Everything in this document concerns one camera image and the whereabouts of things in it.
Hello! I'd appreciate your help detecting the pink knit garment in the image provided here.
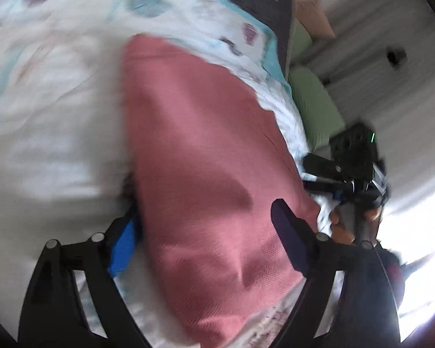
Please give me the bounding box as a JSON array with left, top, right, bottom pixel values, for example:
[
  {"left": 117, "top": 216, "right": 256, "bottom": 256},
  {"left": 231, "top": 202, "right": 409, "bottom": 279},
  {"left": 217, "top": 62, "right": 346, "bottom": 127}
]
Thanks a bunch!
[{"left": 122, "top": 35, "right": 320, "bottom": 347}]

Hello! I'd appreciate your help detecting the green cushion right far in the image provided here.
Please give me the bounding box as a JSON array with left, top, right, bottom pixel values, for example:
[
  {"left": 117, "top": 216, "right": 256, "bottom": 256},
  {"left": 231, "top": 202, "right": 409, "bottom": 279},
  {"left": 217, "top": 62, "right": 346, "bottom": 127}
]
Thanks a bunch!
[{"left": 289, "top": 18, "right": 313, "bottom": 66}]

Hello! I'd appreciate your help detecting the green cushion right near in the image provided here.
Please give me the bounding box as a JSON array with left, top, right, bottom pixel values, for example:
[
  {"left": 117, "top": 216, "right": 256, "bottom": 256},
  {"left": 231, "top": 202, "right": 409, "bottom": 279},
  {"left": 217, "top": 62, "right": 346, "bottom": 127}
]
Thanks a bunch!
[{"left": 288, "top": 66, "right": 346, "bottom": 149}]

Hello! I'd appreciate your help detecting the peach pillow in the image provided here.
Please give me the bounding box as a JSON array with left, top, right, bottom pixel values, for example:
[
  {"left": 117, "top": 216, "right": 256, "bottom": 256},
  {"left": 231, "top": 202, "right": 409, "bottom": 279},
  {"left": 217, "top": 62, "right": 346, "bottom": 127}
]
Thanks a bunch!
[{"left": 295, "top": 0, "right": 336, "bottom": 39}]

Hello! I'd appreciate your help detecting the white seashell print quilt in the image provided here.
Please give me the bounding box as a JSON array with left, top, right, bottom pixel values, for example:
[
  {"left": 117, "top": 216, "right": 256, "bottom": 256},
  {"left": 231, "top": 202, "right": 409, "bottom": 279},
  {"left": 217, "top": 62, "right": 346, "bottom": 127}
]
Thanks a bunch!
[{"left": 0, "top": 0, "right": 307, "bottom": 338}]

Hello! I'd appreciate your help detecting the green cushion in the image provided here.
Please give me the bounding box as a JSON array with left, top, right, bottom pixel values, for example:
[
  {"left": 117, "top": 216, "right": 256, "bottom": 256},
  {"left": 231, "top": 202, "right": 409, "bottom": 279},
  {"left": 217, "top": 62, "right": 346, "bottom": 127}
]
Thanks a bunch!
[
  {"left": 288, "top": 66, "right": 346, "bottom": 149},
  {"left": 289, "top": 18, "right": 313, "bottom": 66}
]

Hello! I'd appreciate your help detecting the right hand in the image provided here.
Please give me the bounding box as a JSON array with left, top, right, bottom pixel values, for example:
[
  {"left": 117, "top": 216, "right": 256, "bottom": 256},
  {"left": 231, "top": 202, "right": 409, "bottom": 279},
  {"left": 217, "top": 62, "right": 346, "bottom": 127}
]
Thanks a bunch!
[{"left": 327, "top": 202, "right": 385, "bottom": 245}]

